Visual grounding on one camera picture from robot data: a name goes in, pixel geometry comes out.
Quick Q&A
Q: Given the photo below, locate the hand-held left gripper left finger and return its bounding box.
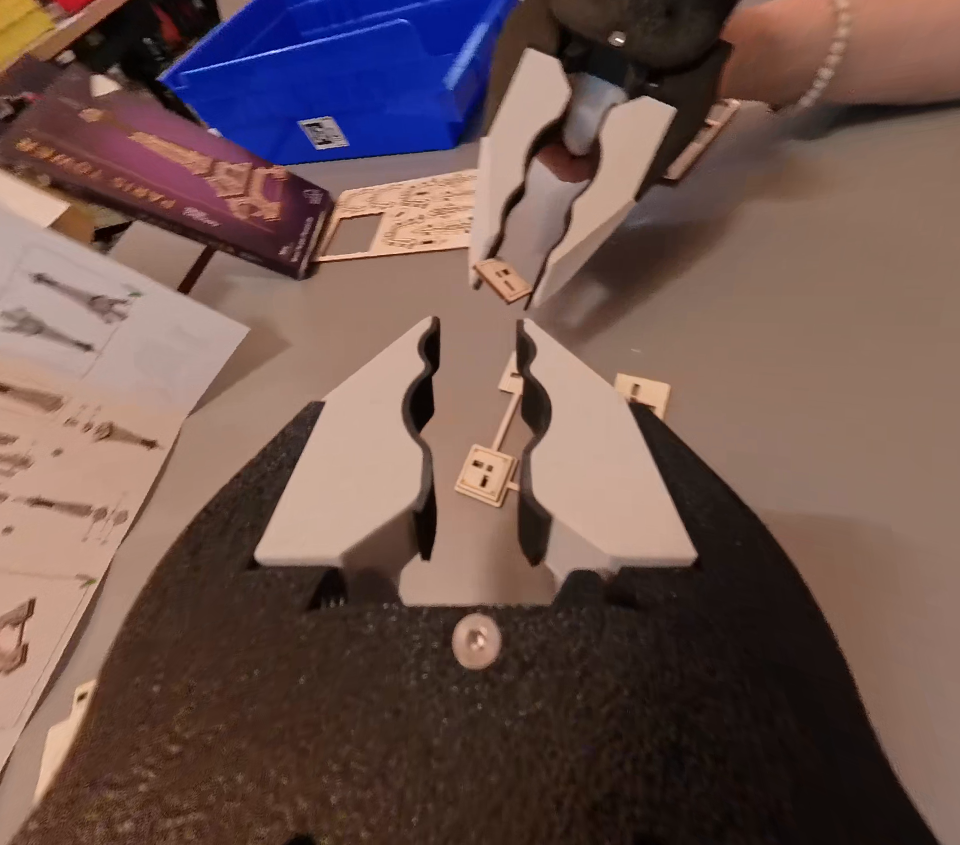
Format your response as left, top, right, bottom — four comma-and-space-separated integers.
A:
253, 316, 442, 570

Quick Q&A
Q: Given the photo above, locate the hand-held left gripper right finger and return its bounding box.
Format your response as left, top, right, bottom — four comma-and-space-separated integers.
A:
516, 318, 700, 572

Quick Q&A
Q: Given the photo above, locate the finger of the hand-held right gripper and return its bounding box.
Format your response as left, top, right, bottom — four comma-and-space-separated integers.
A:
467, 48, 573, 291
527, 95, 678, 311

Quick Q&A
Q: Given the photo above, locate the wooden four-square frame piece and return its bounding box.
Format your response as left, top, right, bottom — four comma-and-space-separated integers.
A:
453, 351, 671, 509

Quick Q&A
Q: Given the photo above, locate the small wooden square tile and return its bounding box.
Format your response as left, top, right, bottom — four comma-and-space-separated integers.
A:
474, 257, 535, 306
453, 443, 520, 509

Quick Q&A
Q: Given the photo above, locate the person's right hand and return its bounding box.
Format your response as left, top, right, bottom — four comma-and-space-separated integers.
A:
536, 146, 595, 183

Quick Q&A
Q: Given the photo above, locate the wooden sheet with small windows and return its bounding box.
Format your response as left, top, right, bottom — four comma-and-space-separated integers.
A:
663, 98, 744, 182

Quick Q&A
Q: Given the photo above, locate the wooden sheet with square hole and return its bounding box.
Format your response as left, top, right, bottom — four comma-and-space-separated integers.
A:
318, 170, 481, 263

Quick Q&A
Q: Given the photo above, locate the blue plastic bin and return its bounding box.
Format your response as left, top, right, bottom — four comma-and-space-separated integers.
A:
161, 0, 526, 167

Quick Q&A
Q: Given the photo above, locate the paper instruction sheet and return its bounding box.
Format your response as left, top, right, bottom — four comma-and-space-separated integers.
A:
0, 207, 250, 767

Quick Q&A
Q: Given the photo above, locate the dark brown bar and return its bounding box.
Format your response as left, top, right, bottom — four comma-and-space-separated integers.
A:
178, 245, 211, 295

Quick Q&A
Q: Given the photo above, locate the purple puzzle box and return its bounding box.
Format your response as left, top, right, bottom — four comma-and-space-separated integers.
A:
0, 53, 335, 280

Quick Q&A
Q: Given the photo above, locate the stepped wooden cross plate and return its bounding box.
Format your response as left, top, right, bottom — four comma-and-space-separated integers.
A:
33, 678, 99, 803

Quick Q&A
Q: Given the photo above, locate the yellow plastic bin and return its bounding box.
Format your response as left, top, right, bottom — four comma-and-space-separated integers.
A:
0, 0, 55, 70

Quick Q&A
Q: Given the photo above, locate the pearl bracelet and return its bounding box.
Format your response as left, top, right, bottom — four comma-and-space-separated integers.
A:
776, 0, 855, 113

